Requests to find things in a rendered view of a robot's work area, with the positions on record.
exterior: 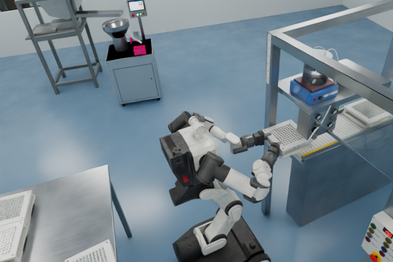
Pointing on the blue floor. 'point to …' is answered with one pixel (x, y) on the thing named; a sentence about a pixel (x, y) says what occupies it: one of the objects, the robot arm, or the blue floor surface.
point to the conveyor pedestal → (330, 186)
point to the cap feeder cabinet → (134, 73)
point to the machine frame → (271, 114)
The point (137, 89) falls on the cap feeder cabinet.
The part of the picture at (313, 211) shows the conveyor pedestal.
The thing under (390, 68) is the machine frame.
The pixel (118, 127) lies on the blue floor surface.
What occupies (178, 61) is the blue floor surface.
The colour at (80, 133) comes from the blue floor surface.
